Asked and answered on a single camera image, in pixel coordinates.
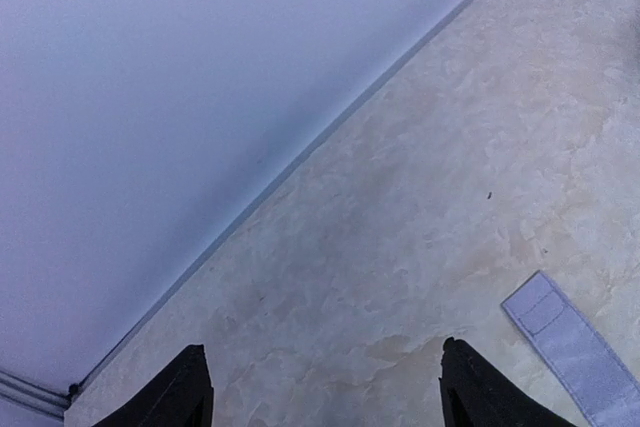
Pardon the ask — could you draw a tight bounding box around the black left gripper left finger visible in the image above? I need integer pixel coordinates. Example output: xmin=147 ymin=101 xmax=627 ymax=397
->
xmin=95 ymin=344 xmax=214 ymax=427

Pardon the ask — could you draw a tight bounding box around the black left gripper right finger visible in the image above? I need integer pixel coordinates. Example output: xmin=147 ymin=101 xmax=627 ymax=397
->
xmin=439 ymin=337 xmax=570 ymax=427

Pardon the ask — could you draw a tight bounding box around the lavender folding umbrella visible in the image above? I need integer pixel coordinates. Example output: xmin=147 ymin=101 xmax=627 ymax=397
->
xmin=501 ymin=271 xmax=639 ymax=426

